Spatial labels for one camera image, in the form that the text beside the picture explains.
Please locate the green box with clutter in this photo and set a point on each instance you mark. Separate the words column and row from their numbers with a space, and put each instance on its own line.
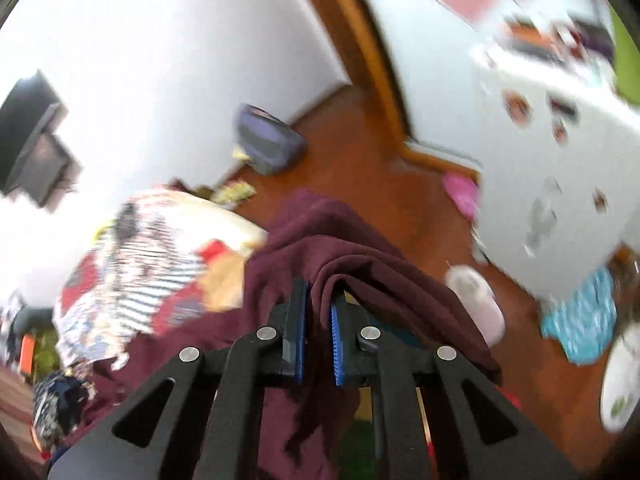
column 47, row 355

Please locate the wooden door frame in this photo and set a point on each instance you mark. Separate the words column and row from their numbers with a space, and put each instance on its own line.
column 360, row 45

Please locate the teal patterned cloth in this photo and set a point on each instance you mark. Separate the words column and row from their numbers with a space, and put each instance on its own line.
column 582, row 325

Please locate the dark floral cloth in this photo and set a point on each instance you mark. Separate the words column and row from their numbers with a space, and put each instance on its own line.
column 57, row 410

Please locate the maroon garment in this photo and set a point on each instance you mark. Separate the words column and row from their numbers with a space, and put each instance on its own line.
column 320, row 240

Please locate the pink slipper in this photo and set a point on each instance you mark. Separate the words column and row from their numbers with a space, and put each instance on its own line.
column 462, row 195

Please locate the white plastic jar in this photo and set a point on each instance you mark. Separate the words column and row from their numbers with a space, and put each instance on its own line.
column 477, row 305

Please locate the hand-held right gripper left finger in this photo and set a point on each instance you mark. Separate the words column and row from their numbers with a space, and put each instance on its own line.
column 299, row 330

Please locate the orange box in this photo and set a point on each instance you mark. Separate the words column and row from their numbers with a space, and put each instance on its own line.
column 26, row 355

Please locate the black wall television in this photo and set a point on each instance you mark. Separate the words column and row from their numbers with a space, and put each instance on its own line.
column 25, row 125

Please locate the yellow green packet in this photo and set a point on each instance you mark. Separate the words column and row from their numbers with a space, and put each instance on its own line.
column 235, row 194

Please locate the bright green object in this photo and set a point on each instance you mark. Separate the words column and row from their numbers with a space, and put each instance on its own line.
column 627, row 55

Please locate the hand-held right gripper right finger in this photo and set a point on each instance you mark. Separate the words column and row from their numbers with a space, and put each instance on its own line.
column 338, row 345

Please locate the patchwork bedspread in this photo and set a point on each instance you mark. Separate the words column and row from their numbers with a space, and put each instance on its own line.
column 150, row 260

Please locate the white plate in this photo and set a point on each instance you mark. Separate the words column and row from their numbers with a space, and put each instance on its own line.
column 622, row 380

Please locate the white cabinet with stickers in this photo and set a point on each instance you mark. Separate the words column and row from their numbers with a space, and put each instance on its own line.
column 575, row 185

